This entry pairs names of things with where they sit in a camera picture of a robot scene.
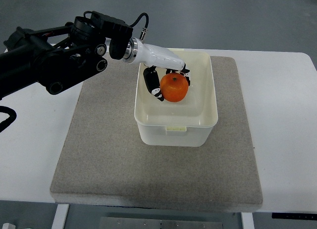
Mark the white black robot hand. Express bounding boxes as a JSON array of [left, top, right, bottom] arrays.
[[122, 38, 190, 101]]

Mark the orange fruit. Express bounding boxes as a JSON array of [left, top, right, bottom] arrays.
[[160, 73, 189, 102]]

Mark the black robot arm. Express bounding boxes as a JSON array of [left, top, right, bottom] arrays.
[[0, 11, 133, 98]]

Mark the cream plastic box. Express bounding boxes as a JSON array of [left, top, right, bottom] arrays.
[[134, 48, 218, 147]]

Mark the grey felt mat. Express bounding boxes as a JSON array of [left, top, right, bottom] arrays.
[[50, 56, 263, 212]]

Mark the white table leg left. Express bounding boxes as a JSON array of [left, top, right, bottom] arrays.
[[51, 204, 69, 229]]

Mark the white table leg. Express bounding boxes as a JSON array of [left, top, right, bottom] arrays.
[[241, 212, 255, 229], [51, 204, 69, 229]]

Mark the white table leg right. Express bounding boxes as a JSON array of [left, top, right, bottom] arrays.
[[241, 212, 255, 229]]

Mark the black table control panel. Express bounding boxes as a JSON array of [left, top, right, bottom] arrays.
[[271, 213, 317, 221]]

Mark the white object floor corner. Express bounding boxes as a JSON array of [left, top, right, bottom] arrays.
[[2, 223, 16, 229]]

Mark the grey metal base plate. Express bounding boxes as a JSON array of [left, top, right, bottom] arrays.
[[99, 217, 223, 229]]

